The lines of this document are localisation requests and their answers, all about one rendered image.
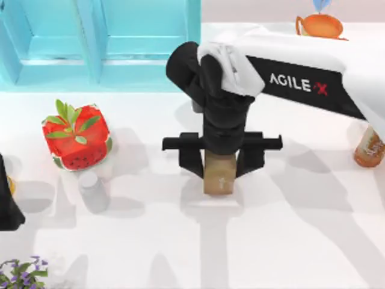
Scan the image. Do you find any white bottle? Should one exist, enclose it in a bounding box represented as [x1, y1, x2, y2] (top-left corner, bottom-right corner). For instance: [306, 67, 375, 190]
[78, 172, 110, 213]

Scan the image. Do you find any red watermelon plant pot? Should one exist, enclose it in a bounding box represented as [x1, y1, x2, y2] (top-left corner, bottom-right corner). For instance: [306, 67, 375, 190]
[42, 99, 113, 173]

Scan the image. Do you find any brown box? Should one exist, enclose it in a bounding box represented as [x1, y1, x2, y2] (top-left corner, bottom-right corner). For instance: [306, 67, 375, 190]
[203, 152, 237, 197]

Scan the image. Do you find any light blue rack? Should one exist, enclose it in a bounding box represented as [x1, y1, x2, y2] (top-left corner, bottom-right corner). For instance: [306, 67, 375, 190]
[0, 0, 202, 93]

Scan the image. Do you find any orange pot with blue plant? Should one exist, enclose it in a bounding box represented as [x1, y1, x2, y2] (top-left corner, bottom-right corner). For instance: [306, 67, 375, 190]
[295, 0, 350, 42]

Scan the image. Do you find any purple flower plant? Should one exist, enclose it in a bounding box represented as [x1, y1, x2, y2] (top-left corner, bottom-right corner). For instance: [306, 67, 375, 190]
[0, 255, 49, 289]

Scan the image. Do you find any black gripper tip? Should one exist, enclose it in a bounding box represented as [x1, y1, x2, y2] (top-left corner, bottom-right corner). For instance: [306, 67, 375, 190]
[0, 153, 26, 233]

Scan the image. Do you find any orange bottle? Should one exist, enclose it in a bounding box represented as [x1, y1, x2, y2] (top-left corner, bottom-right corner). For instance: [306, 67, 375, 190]
[353, 124, 385, 169]

